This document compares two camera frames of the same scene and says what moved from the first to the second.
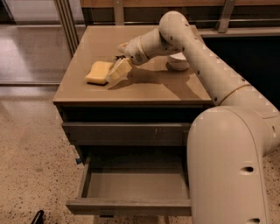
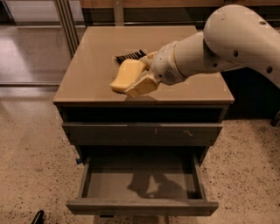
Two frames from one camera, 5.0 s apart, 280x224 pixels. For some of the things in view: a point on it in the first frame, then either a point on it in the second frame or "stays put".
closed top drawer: x=127 y=134 stays put
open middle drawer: x=132 y=185 stays put
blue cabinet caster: x=78 y=160 stays put
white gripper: x=133 y=51 -> x=164 y=66
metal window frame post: x=68 y=25 stays put
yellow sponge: x=99 y=73 -> x=130 y=69
